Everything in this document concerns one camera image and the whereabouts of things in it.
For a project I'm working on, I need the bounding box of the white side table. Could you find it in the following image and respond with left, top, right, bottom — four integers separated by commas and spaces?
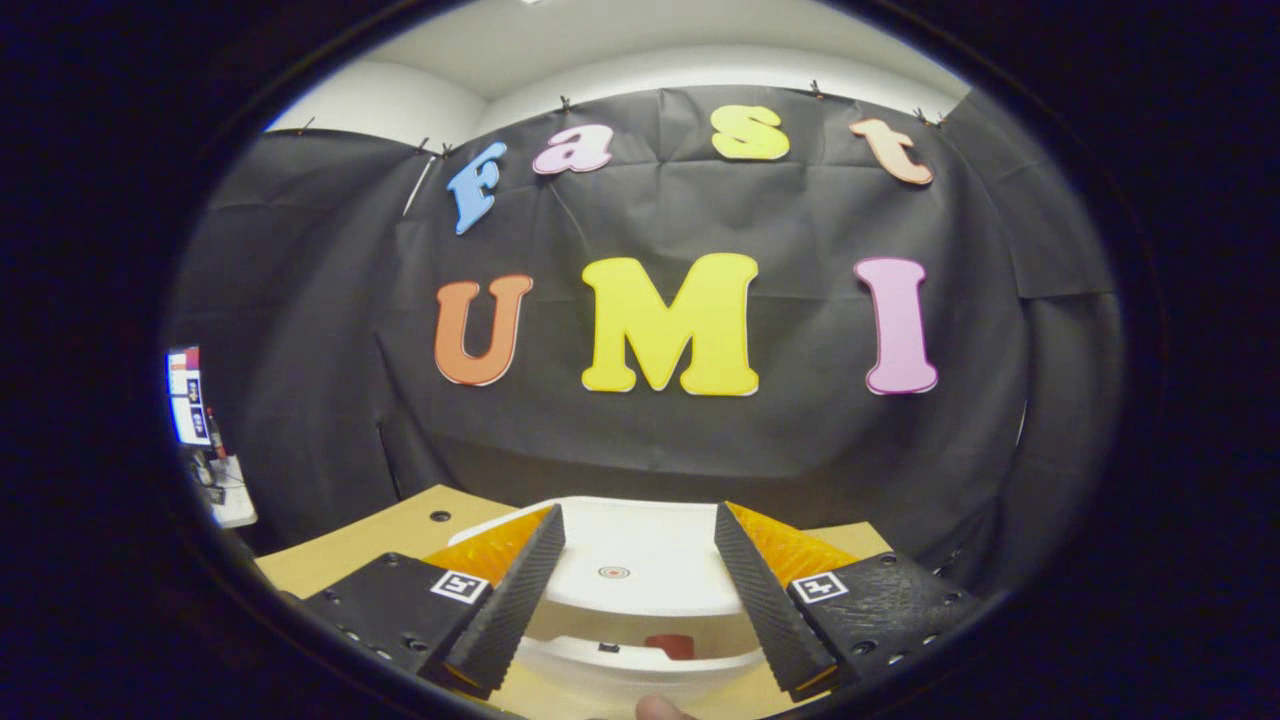
190, 455, 258, 528

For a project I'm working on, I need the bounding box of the wooden desktop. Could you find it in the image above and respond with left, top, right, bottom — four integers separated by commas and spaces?
255, 485, 891, 720

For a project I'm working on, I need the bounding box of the white desktop garbage bin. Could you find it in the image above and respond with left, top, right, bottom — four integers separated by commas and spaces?
447, 497, 801, 703

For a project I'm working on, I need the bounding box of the computer monitor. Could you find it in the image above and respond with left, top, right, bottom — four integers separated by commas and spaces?
167, 347, 213, 448

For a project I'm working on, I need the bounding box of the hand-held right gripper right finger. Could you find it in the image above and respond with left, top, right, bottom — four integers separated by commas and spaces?
714, 502, 986, 701

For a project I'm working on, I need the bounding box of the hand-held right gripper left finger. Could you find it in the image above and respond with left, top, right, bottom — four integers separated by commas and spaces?
300, 503, 567, 699

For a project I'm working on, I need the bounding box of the black backdrop cloth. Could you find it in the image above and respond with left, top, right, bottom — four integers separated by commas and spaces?
165, 85, 1126, 591

